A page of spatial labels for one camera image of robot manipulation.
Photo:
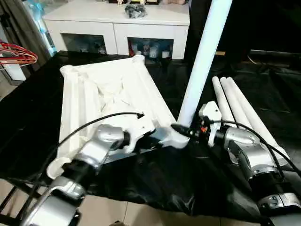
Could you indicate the white plastic table top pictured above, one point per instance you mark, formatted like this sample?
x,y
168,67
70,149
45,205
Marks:
x,y
113,94

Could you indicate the white plastic table leg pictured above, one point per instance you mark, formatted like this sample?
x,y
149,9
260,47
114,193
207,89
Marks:
x,y
204,61
256,117
237,106
222,101

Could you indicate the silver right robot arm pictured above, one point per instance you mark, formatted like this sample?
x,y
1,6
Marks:
x,y
254,160

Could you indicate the black plastic mat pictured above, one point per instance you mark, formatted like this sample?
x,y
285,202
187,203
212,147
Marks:
x,y
164,183

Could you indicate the small tan tag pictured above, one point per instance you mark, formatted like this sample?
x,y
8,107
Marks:
x,y
219,53

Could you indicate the black metal bar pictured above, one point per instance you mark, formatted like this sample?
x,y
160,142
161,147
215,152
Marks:
x,y
275,54

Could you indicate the white cabinet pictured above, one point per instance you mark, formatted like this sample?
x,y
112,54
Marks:
x,y
108,21

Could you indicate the grey crumpled bundle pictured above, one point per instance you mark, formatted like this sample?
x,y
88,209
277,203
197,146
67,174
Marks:
x,y
135,11

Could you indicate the black metal stand frame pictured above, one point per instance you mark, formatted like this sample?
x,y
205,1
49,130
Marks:
x,y
11,205

